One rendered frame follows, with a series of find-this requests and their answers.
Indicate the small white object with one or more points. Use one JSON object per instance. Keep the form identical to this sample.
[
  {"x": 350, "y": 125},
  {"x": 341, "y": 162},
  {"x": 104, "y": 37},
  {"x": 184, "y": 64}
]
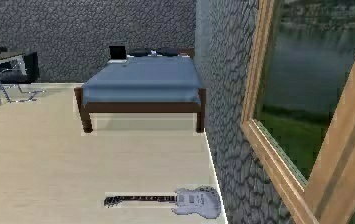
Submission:
[{"x": 153, "y": 52}]

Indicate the black laptop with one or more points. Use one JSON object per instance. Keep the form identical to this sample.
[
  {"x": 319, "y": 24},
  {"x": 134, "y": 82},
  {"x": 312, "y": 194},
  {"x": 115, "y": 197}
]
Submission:
[{"x": 117, "y": 53}]

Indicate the wooden framed window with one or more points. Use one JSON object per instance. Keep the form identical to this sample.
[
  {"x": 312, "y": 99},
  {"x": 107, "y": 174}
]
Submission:
[{"x": 305, "y": 100}]

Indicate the blue bed with brown frame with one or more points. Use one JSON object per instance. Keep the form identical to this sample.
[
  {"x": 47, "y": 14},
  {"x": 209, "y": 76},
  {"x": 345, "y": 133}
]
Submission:
[{"x": 141, "y": 80}]

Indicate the white electric guitar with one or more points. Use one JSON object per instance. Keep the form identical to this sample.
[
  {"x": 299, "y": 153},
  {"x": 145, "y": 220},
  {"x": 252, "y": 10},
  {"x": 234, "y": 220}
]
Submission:
[{"x": 195, "y": 201}]

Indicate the black office chair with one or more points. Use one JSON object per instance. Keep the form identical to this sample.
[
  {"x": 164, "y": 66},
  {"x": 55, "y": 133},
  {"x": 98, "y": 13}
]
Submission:
[{"x": 18, "y": 71}]

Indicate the dark blue pillow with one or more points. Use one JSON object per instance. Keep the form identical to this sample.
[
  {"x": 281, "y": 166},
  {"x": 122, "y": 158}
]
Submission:
[
  {"x": 139, "y": 52},
  {"x": 167, "y": 51}
]

